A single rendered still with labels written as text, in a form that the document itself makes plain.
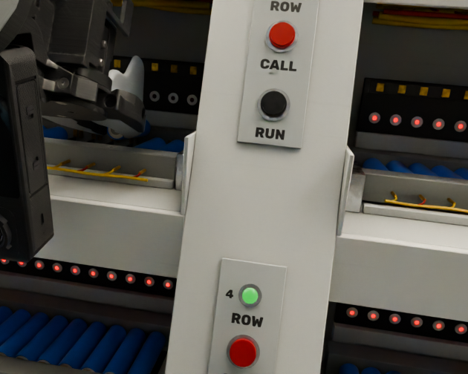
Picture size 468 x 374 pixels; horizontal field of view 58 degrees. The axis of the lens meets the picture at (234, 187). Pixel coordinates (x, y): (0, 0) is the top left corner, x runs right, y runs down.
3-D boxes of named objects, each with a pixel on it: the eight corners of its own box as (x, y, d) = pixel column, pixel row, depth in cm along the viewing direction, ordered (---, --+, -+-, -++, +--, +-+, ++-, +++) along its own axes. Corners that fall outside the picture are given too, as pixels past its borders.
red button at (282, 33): (293, 47, 25) (296, 22, 26) (267, 45, 26) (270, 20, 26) (293, 53, 26) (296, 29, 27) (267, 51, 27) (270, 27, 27)
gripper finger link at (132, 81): (174, 79, 37) (130, 33, 28) (165, 145, 37) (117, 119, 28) (141, 77, 38) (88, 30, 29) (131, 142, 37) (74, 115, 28)
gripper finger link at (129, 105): (163, 115, 32) (108, 74, 23) (160, 135, 32) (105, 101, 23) (106, 110, 33) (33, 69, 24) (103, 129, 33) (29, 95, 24)
